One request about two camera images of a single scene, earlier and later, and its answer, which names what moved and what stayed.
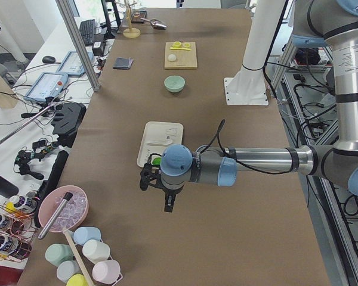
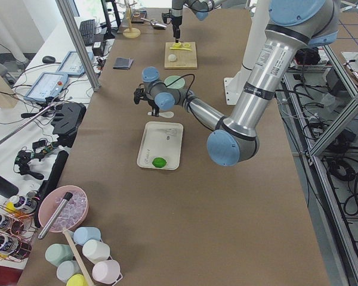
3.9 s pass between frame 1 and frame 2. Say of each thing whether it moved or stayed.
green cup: stayed
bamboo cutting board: stayed
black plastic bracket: stayed
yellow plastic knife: stayed
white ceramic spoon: moved
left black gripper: moved
